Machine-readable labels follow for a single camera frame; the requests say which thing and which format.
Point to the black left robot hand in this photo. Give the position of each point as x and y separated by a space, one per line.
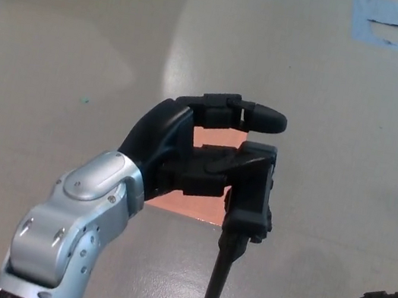
152 129

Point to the black phone stand tripod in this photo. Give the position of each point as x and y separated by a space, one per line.
248 196

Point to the orange floor marker sheet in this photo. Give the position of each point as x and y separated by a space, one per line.
196 208

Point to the torn blue floor marker sheet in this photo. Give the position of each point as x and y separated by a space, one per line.
378 9

